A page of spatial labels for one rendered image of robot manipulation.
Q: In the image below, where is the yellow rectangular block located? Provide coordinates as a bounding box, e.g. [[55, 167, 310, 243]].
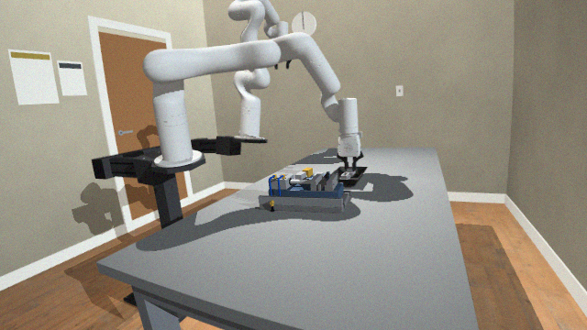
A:
[[303, 168, 313, 178]]

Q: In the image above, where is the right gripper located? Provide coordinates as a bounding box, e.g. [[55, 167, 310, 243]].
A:
[[337, 134, 364, 171]]

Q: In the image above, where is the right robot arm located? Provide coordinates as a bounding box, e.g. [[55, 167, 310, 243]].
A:
[[142, 32, 362, 168]]

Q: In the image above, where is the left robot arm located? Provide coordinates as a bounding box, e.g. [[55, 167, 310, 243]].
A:
[[227, 0, 288, 140]]

